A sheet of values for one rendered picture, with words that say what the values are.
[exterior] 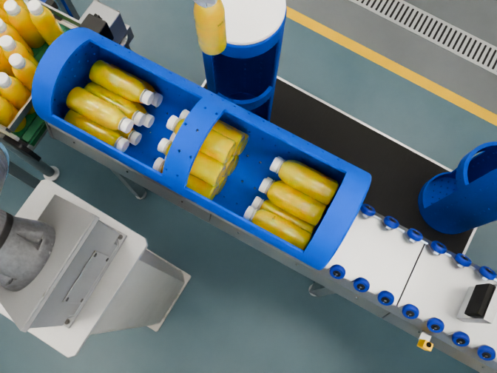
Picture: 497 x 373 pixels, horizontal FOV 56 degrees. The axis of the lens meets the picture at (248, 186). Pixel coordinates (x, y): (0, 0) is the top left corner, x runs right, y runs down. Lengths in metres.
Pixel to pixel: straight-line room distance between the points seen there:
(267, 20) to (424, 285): 0.92
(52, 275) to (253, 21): 0.95
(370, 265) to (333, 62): 1.51
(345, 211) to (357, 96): 1.57
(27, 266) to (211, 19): 0.62
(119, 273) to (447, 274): 0.92
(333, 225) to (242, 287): 1.24
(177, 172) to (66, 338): 0.46
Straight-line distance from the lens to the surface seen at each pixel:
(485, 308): 1.36
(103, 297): 1.18
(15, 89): 1.54
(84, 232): 0.96
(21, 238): 1.02
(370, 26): 2.86
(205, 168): 1.21
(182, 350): 2.31
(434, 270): 1.48
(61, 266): 0.96
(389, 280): 1.43
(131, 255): 1.17
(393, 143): 2.40
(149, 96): 1.33
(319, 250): 1.13
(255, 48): 1.50
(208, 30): 1.06
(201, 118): 1.15
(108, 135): 1.34
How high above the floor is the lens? 2.29
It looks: 75 degrees down
